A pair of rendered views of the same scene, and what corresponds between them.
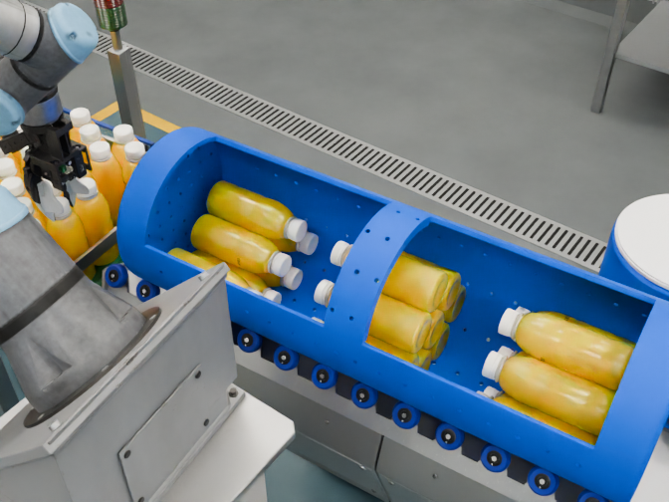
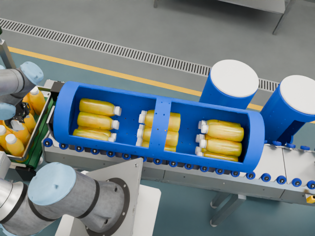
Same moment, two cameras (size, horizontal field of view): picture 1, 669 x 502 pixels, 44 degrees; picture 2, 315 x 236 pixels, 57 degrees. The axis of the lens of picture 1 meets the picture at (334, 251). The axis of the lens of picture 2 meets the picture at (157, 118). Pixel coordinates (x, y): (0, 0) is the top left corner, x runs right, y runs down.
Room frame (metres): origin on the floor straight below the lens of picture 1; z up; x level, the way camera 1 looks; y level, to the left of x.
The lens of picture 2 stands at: (0.32, 0.32, 2.21)
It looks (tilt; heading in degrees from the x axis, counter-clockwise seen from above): 55 degrees down; 327
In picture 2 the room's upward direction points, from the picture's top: 11 degrees clockwise
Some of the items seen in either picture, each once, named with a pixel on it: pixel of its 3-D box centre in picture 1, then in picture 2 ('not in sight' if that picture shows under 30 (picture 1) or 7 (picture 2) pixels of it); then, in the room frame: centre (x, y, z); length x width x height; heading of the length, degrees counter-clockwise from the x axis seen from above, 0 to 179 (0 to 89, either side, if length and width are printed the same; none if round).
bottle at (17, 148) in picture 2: not in sight; (17, 148); (1.10, 0.53, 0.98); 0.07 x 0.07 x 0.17
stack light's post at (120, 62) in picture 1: (153, 232); (27, 104); (1.68, 0.49, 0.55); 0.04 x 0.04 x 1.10; 59
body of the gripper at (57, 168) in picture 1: (52, 147); (13, 107); (1.14, 0.47, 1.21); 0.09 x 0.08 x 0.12; 59
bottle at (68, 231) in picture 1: (69, 243); (22, 135); (1.15, 0.50, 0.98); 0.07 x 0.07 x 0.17
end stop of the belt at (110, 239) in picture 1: (121, 229); (39, 121); (1.22, 0.41, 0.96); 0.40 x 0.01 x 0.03; 149
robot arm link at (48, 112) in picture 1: (38, 104); not in sight; (1.15, 0.48, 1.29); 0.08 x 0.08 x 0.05
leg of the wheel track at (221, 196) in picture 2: not in sight; (225, 190); (0.69, -0.59, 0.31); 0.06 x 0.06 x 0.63; 59
